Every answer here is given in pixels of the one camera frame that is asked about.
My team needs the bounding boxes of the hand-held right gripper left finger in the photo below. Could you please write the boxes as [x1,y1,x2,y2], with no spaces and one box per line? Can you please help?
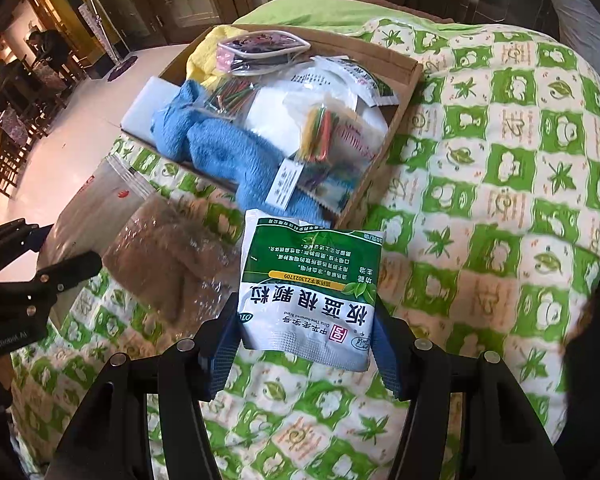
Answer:
[45,292,246,480]

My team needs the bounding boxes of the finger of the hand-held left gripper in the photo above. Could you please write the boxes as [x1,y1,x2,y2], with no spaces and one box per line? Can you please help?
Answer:
[10,251,103,302]
[0,219,56,262]

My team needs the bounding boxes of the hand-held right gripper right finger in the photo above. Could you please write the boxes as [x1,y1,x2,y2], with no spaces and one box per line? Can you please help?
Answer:
[370,312,566,480]

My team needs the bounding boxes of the green white medicine packet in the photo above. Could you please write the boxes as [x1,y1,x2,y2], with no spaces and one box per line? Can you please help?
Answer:
[237,209,385,373]
[325,56,398,107]

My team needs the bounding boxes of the clear bag with grey plush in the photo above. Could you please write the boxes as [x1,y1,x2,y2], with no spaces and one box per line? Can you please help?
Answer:
[37,152,246,331]

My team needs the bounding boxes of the colourful printed packet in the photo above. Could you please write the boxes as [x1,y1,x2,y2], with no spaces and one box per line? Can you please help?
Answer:
[290,160,361,216]

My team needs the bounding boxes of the blue towel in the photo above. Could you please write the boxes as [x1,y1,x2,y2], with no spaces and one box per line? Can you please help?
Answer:
[151,80,333,228]

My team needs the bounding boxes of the bag of coloured sticks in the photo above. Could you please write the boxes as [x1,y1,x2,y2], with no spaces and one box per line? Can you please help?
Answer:
[290,102,381,176]
[200,77,261,121]

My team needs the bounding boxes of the white plastic bag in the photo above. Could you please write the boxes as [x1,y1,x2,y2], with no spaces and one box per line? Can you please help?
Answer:
[240,57,391,161]

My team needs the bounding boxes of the shallow cardboard box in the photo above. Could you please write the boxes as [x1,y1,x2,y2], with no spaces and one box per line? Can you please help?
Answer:
[120,24,425,231]

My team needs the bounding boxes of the yellow towel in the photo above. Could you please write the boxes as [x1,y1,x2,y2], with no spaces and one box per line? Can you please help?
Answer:
[186,25,241,91]

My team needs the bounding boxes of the pink cartoon pouch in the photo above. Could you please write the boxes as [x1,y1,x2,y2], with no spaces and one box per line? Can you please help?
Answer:
[216,30,312,77]

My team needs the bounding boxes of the wooden chairs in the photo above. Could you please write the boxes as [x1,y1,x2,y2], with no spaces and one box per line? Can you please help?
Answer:
[0,60,71,201]

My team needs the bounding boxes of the floor stand with purple base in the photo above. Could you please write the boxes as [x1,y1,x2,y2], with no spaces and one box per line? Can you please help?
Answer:
[77,0,138,83]

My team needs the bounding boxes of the dark cloth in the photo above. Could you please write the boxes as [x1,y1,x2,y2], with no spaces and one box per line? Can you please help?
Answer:
[555,240,600,480]

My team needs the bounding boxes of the green white printed blanket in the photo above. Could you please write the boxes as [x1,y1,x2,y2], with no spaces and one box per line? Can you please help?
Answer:
[10,17,600,480]

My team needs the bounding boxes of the light green bedsheet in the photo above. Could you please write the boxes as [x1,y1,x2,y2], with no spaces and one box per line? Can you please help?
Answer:
[232,0,431,36]

